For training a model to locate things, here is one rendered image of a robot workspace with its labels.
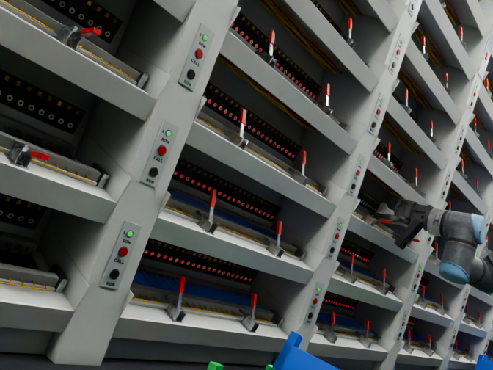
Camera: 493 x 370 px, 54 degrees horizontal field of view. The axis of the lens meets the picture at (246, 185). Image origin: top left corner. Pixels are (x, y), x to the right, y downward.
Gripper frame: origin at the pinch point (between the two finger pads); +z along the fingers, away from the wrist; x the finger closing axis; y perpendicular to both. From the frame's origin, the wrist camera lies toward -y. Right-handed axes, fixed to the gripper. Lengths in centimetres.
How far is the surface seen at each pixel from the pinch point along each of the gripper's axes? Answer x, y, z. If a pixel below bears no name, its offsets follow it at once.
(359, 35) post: 41, 49, 1
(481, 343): -169, -33, -6
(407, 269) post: -29.3, -12.8, -5.0
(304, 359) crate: 78, -43, -31
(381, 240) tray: 5.3, -8.5, -7.2
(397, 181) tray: 7.9, 12.0, -8.7
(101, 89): 121, -9, -6
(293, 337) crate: 77, -40, -27
